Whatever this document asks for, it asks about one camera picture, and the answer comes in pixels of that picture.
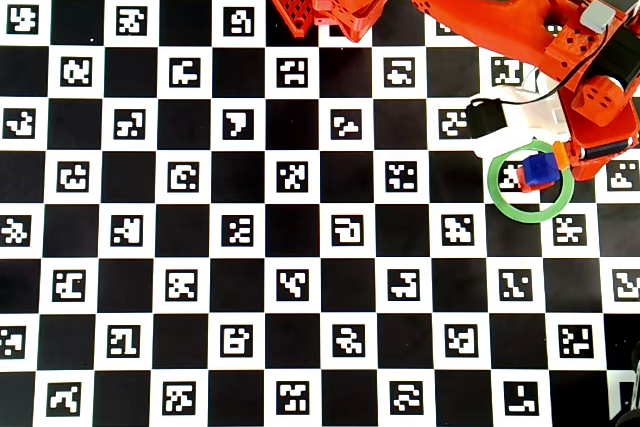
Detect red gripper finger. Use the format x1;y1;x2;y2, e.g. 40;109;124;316
564;144;614;183

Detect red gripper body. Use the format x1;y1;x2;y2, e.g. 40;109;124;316
559;75;640;164

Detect blue cube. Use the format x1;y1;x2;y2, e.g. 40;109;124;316
522;151;560;186

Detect red cube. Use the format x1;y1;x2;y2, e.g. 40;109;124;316
514;166;556;194

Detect red perforated robot base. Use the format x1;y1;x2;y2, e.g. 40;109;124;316
269;0;322;40

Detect black white marker checkerboard mat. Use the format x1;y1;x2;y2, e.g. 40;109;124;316
0;0;640;427

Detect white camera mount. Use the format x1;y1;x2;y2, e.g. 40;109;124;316
507;74;569;136

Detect green ring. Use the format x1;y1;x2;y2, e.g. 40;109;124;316
487;138;576;224

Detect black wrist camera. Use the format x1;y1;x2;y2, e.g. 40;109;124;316
466;98;508;140

